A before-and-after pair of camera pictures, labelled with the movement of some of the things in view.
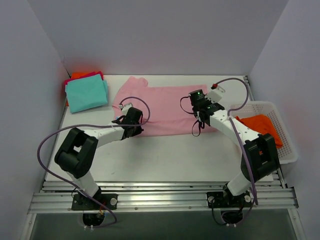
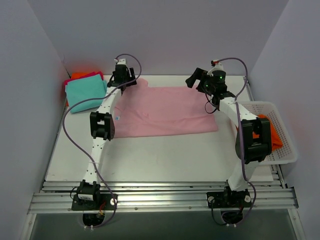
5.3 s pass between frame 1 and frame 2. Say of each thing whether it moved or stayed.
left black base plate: stayed
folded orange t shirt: stayed
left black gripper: moved
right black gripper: moved
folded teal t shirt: stayed
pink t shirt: stayed
